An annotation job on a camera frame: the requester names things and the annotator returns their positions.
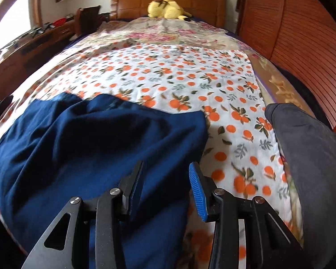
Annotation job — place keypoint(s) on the red bowl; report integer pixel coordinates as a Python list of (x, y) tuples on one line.
[(59, 22)]

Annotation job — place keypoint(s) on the wooden desk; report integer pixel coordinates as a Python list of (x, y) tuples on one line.
[(28, 58)]

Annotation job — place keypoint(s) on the orange floral bed sheet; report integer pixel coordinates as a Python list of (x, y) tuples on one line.
[(241, 155)]

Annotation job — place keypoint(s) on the pink floral quilt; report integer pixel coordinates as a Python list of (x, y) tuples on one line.
[(163, 31)]

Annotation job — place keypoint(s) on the wooden louvred wardrobe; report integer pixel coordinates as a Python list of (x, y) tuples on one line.
[(298, 36)]

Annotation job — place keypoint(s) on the wooden chair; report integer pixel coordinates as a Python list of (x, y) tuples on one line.
[(86, 20)]

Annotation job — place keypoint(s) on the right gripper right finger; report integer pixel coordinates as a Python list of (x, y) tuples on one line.
[(247, 233)]

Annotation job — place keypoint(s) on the yellow plush toy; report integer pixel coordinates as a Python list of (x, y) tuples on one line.
[(167, 9)]

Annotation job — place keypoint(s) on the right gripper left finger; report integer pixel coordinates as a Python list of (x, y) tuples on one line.
[(65, 243)]

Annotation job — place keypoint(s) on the wooden headboard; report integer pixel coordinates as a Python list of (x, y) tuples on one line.
[(211, 11)]

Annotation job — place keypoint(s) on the blue blazer jacket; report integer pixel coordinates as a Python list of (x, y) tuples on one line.
[(66, 147)]

